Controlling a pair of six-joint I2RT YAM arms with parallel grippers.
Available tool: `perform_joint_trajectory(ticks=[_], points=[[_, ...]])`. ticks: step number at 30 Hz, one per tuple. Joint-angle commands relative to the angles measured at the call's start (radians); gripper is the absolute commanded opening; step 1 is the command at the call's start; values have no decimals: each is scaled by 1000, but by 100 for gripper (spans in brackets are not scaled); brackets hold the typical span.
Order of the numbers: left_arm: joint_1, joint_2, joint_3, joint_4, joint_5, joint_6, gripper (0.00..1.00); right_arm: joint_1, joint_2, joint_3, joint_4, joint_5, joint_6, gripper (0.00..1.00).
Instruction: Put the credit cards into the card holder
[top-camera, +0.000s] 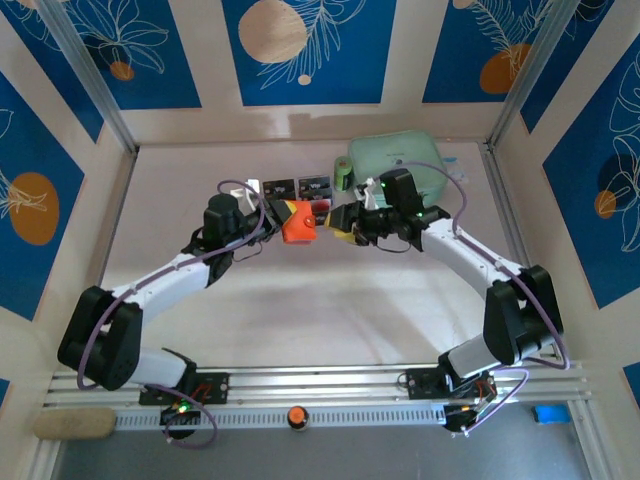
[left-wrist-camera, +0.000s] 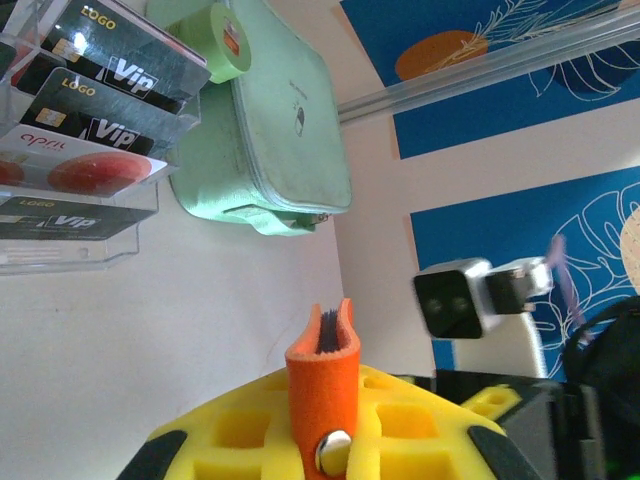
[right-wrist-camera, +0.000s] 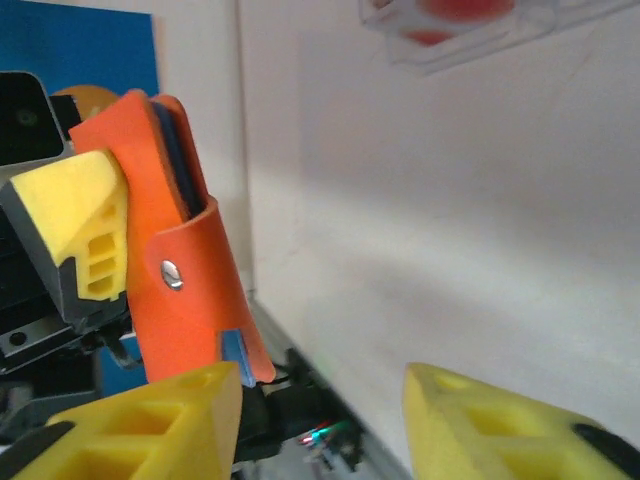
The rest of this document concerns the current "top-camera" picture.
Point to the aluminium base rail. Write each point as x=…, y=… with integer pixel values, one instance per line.
x=325, y=380

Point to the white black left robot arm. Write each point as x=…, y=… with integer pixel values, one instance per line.
x=165, y=285

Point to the orange black knob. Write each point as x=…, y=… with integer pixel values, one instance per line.
x=298, y=416

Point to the green cylindrical can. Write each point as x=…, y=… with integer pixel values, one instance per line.
x=343, y=172

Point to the black red pack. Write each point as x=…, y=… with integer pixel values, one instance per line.
x=297, y=186

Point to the aluminium frame post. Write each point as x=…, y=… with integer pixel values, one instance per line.
x=90, y=70
x=530, y=70

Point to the blue plastic block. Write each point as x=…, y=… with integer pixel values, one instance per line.
x=550, y=415

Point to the black controller box with LED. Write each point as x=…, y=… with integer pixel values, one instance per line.
x=180, y=420
x=462, y=422

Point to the black VIP card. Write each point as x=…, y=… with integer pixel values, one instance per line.
x=316, y=195
x=278, y=188
x=314, y=185

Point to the beige foam pad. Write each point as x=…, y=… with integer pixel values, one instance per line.
x=75, y=423

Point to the white blue paper packet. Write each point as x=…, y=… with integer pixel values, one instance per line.
x=456, y=172

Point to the red patterned card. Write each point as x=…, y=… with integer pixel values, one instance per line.
x=322, y=205

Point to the mint green zip pouch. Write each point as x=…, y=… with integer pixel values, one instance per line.
x=380, y=150

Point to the orange card holder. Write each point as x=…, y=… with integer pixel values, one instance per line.
x=300, y=227

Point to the aluminium table side rail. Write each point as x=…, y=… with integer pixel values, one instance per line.
x=120, y=200
x=506, y=200

